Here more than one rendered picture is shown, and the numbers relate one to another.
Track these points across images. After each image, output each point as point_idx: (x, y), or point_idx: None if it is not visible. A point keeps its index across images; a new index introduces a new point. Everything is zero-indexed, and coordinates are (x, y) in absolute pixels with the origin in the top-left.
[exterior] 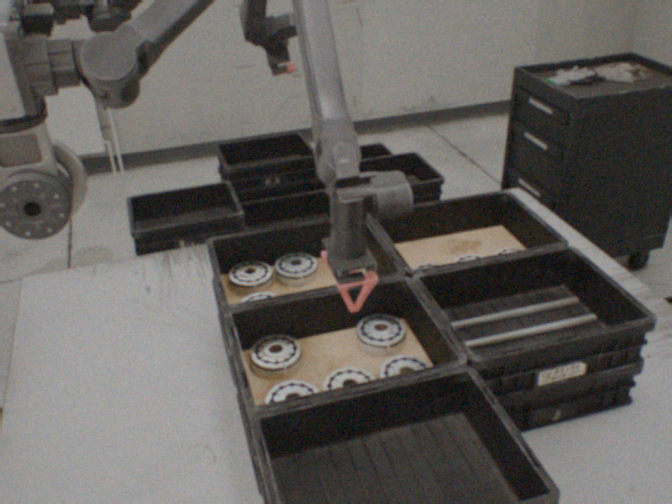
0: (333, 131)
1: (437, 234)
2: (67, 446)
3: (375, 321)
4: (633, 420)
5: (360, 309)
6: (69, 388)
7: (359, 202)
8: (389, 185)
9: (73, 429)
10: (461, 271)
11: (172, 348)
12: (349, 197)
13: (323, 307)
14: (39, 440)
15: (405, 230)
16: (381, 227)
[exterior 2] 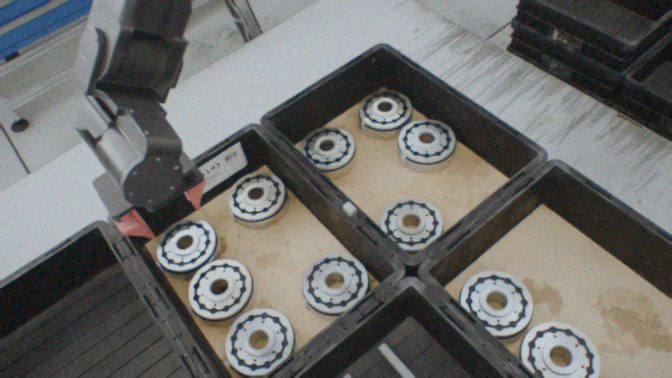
0: (105, 2)
1: (641, 272)
2: (187, 120)
3: (341, 269)
4: None
5: (353, 243)
6: (246, 83)
7: (77, 130)
8: (121, 144)
9: (204, 113)
10: (466, 342)
11: None
12: (76, 113)
13: (320, 203)
14: (189, 101)
15: (595, 224)
16: (522, 190)
